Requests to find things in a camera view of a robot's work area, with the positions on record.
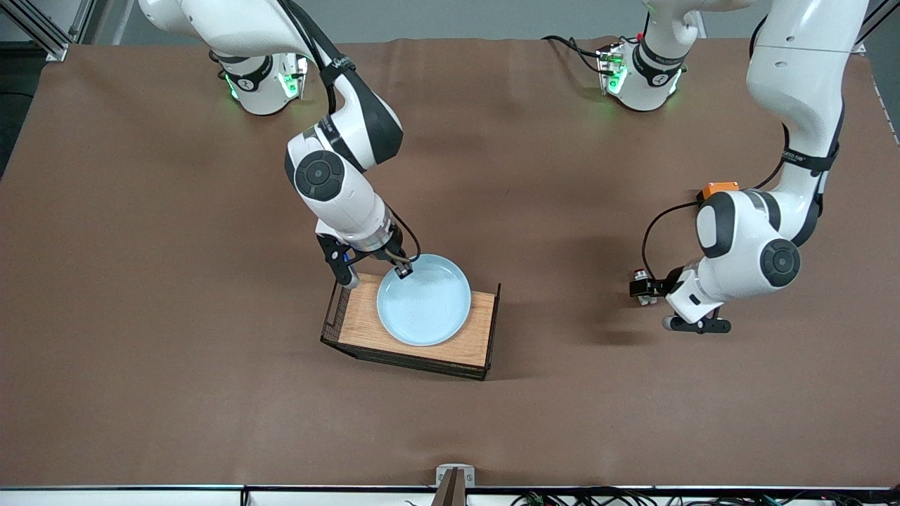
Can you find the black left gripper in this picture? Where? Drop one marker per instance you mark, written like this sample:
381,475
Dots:
661,287

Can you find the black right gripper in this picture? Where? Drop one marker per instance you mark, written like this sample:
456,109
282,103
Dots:
391,254

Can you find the light blue round plate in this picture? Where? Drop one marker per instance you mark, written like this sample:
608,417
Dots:
425,302

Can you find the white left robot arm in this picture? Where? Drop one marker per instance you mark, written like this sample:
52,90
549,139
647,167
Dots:
801,70

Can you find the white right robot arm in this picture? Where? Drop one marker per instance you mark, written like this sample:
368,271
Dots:
344,204

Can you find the brown table cover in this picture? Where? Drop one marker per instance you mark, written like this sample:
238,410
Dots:
211,422

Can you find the orange button enclosure box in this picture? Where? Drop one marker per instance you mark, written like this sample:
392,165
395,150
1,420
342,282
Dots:
721,188

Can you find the metal clamp bracket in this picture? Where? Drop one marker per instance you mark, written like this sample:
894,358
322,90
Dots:
455,485

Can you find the white table edge rail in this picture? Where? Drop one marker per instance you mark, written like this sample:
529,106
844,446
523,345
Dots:
140,497

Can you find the aluminium frame profile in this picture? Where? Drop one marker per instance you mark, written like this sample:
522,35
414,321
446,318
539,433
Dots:
49,39
872,24

